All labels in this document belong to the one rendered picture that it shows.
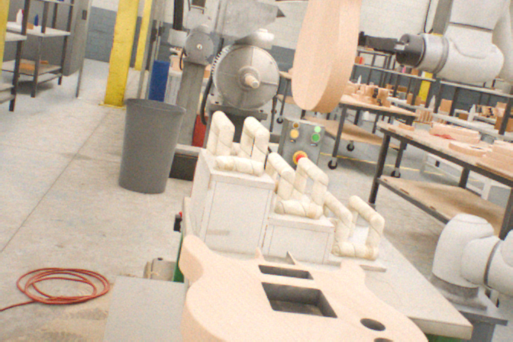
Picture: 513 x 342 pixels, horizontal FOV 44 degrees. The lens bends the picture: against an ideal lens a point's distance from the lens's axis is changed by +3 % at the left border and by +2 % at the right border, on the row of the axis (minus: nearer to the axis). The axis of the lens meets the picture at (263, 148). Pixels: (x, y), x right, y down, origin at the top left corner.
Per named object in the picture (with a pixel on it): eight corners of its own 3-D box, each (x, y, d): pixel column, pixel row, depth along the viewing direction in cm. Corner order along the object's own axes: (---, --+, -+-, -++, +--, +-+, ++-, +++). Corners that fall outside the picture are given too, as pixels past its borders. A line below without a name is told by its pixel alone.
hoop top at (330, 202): (316, 200, 165) (319, 188, 164) (327, 201, 166) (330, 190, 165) (340, 224, 146) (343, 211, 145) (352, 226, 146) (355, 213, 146)
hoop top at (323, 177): (295, 167, 162) (297, 155, 161) (307, 168, 162) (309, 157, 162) (315, 186, 143) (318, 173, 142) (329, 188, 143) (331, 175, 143)
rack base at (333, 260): (297, 226, 169) (298, 222, 169) (348, 233, 173) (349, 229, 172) (327, 265, 143) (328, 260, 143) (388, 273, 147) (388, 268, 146)
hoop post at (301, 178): (289, 195, 163) (296, 161, 161) (300, 197, 164) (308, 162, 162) (291, 198, 160) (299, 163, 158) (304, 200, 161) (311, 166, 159)
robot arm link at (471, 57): (423, 73, 158) (437, 20, 155) (479, 84, 161) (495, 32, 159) (442, 79, 148) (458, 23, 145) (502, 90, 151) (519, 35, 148)
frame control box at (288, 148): (255, 166, 274) (266, 109, 269) (301, 174, 277) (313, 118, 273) (262, 179, 250) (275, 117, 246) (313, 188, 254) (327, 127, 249)
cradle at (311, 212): (273, 209, 144) (275, 196, 143) (319, 216, 147) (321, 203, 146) (276, 214, 141) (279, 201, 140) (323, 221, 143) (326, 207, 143)
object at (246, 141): (236, 156, 158) (243, 120, 157) (248, 158, 159) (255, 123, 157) (238, 159, 155) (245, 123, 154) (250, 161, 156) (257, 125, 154)
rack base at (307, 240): (240, 218, 166) (246, 185, 164) (298, 226, 169) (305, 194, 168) (260, 256, 139) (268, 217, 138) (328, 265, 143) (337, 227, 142)
